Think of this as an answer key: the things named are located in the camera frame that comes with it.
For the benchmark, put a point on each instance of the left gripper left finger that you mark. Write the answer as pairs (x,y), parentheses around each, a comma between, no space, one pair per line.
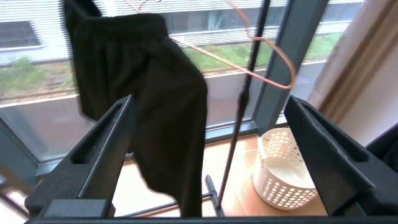
(93,174)

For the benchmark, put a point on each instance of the window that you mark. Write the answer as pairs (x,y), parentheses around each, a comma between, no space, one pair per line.
(289,46)

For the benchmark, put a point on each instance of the black clothes rack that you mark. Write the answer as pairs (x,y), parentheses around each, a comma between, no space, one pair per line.
(242,102)

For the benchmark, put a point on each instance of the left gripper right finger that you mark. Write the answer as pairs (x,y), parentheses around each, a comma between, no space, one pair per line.
(345,186)

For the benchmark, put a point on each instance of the white laundry basket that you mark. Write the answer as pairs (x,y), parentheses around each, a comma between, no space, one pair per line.
(280,174)

